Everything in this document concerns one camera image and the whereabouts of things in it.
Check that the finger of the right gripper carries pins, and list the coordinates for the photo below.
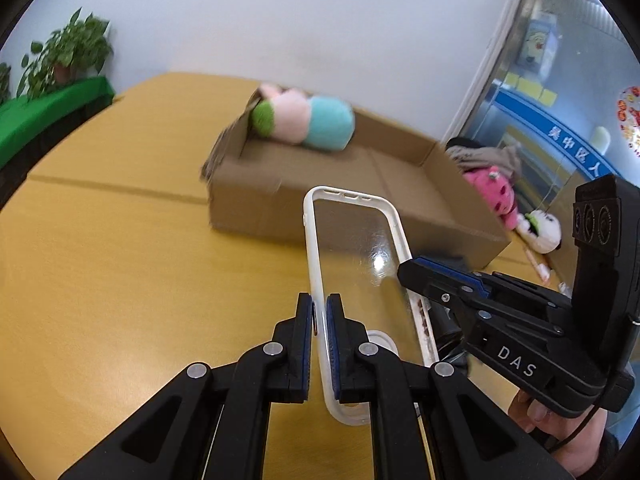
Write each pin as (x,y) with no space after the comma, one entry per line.
(440,284)
(465,280)

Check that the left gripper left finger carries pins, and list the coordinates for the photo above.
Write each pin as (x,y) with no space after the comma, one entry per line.
(210,422)

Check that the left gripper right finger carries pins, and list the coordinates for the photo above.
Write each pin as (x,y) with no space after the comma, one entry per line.
(428,422)

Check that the white clear phone case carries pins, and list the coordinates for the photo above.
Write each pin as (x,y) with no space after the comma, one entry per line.
(354,244)

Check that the pink pig plush toy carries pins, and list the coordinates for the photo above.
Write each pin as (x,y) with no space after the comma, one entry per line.
(293,117)

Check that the black knit sleeve forearm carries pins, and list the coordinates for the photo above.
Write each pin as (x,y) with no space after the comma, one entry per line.
(609,448)

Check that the person's right hand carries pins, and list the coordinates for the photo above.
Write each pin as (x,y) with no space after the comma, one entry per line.
(578,455)

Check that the small white charm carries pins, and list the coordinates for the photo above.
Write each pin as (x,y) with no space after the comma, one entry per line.
(565,289)

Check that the pink pen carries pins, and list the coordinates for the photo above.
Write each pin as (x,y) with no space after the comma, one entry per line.
(539,266)

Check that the white panda plush toy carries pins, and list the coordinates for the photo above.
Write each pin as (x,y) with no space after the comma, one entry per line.
(540,231)

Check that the pink strawberry plush toy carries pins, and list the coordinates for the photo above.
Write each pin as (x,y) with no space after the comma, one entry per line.
(497,191)

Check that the beige folded cloth bag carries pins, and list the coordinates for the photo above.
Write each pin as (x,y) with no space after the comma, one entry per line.
(470,155)

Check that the blue banner strip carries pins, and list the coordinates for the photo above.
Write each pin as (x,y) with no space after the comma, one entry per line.
(583,156)

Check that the large cardboard box tray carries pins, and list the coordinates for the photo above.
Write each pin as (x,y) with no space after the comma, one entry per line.
(256,187)

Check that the cartoon poster on glass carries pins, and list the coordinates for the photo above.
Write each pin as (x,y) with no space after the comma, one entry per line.
(539,45)

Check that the festive round window sticker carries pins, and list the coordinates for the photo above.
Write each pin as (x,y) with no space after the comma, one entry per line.
(628,115)

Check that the green table cloth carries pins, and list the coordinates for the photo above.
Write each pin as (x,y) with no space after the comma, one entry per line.
(22,119)

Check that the potted green plant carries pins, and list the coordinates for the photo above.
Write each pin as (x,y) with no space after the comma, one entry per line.
(80,47)
(5,76)

